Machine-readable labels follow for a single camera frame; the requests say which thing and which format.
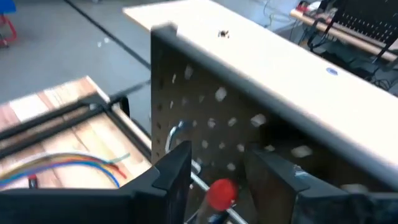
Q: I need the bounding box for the black metal pegboard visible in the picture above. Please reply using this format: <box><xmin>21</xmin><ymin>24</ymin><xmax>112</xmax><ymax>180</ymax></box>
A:
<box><xmin>150</xmin><ymin>23</ymin><xmax>398</xmax><ymax>224</ymax></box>

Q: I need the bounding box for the light wooden desk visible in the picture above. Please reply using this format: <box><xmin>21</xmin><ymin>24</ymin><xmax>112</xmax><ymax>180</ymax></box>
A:
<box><xmin>122</xmin><ymin>0</ymin><xmax>398</xmax><ymax>170</ymax></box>

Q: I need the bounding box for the black aluminium table frame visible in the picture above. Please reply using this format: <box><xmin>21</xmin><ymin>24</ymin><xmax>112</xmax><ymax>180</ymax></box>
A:
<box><xmin>0</xmin><ymin>93</ymin><xmax>153</xmax><ymax>159</ymax></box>

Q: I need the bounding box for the bundle of coloured cables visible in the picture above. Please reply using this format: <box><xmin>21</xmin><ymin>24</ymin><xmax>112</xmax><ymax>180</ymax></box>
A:
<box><xmin>0</xmin><ymin>157</ymin><xmax>128</xmax><ymax>186</ymax></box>

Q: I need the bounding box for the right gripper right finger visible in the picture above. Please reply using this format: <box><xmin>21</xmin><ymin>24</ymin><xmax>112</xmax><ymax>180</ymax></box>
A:
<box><xmin>244</xmin><ymin>146</ymin><xmax>398</xmax><ymax>224</ymax></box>

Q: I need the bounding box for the black red-tipped screwdriver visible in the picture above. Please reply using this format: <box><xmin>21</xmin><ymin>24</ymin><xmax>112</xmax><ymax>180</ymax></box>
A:
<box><xmin>194</xmin><ymin>178</ymin><xmax>240</xmax><ymax>224</ymax></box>
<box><xmin>27</xmin><ymin>174</ymin><xmax>39</xmax><ymax>190</ymax></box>

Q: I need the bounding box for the blue red stool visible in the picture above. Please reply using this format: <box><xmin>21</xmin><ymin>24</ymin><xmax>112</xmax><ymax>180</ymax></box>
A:
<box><xmin>0</xmin><ymin>0</ymin><xmax>18</xmax><ymax>48</ymax></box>

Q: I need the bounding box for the yellow wire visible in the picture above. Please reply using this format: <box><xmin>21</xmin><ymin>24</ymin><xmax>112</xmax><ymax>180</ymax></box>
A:
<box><xmin>0</xmin><ymin>154</ymin><xmax>116</xmax><ymax>183</ymax></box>

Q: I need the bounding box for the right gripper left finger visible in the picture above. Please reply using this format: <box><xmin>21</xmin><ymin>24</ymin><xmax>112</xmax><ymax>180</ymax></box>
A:
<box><xmin>0</xmin><ymin>141</ymin><xmax>192</xmax><ymax>224</ymax></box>

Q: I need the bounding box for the white wire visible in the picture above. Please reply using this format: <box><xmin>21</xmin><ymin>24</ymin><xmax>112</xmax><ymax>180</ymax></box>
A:
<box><xmin>0</xmin><ymin>151</ymin><xmax>131</xmax><ymax>180</ymax></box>

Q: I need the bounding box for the black background pegboard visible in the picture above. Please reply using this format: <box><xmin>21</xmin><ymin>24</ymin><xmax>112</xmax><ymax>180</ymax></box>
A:
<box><xmin>329</xmin><ymin>0</ymin><xmax>398</xmax><ymax>47</ymax></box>

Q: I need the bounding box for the wooden workbench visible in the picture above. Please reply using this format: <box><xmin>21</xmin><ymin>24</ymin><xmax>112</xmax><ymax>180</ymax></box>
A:
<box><xmin>290</xmin><ymin>8</ymin><xmax>398</xmax><ymax>62</ymax></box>

